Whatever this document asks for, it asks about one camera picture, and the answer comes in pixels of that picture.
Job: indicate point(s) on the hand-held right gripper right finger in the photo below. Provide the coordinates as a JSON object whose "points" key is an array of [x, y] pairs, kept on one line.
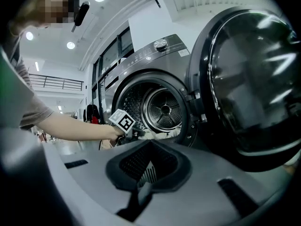
{"points": [[207, 187]]}

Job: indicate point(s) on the fluorescent ceiling tube light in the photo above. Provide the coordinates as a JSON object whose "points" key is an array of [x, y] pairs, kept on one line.
{"points": [[37, 66]]}

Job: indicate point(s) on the black hanging coat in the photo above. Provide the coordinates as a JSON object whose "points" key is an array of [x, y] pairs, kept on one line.
{"points": [[90, 110]]}

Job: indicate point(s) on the person's head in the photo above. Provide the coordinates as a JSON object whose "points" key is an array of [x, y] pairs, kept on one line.
{"points": [[58, 6]]}

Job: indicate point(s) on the red hanging garment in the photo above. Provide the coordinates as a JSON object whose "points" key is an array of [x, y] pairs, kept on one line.
{"points": [[94, 120]]}

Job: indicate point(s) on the black-framed glass door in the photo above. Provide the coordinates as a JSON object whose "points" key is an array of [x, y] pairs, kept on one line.
{"points": [[95, 88]]}

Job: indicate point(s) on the black head-mounted camera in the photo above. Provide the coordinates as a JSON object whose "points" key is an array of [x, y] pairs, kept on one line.
{"points": [[82, 12]]}

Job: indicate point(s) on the silver control dial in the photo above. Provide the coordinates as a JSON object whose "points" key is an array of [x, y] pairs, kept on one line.
{"points": [[161, 44]]}

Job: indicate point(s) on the green plastic laundry basket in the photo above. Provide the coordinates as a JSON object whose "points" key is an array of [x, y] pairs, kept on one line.
{"points": [[148, 175]]}

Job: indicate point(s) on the person's left forearm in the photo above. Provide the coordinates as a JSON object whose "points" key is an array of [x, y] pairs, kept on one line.
{"points": [[75, 128]]}

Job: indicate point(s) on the black washing machine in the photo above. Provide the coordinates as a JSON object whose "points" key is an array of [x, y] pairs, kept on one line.
{"points": [[169, 65]]}

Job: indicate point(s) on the person's left hand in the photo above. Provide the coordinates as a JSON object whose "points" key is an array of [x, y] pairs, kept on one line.
{"points": [[116, 136]]}

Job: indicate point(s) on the black-framed transom window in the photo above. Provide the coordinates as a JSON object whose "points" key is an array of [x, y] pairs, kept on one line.
{"points": [[125, 41]]}

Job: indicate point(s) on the short black balcony railing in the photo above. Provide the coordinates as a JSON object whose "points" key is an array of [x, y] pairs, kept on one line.
{"points": [[56, 82]]}

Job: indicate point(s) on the cream clothes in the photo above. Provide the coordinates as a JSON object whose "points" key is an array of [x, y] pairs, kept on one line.
{"points": [[162, 134]]}

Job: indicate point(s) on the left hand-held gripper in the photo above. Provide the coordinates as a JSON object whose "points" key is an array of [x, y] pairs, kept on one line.
{"points": [[122, 121]]}

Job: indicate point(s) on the round black washer door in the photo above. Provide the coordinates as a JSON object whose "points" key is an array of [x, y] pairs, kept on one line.
{"points": [[247, 91]]}

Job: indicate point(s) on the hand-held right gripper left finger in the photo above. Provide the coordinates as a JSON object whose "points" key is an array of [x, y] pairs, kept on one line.
{"points": [[94, 171]]}

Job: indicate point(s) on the white ceiling pipes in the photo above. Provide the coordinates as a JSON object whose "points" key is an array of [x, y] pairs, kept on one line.
{"points": [[105, 32]]}

